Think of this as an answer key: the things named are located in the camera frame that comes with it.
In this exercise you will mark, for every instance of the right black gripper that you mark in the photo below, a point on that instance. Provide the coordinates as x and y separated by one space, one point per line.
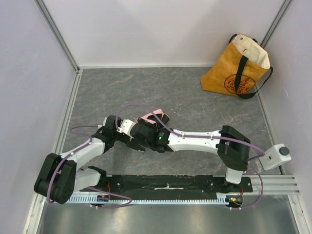
151 122

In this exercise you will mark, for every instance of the pink folding umbrella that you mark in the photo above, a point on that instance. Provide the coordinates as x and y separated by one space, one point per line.
153 120

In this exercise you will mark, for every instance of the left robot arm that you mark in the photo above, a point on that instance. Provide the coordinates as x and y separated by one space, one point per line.
60 177

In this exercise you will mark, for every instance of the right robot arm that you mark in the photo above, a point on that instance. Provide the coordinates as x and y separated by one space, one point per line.
228 143

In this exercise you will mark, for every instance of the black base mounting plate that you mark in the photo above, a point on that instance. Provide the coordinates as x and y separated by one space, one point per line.
171 187

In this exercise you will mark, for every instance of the yellow Trader Joe's tote bag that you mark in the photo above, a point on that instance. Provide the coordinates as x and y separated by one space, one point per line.
239 68

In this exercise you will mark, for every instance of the white box with grey knob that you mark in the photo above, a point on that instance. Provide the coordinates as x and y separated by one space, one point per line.
275 156

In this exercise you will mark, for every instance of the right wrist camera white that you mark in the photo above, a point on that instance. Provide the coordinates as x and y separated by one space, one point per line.
126 127

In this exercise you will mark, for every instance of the light blue cable duct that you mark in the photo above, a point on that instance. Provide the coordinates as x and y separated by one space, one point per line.
99 199

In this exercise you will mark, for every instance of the aluminium rail frame front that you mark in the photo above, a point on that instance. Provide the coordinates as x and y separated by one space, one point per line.
267 183

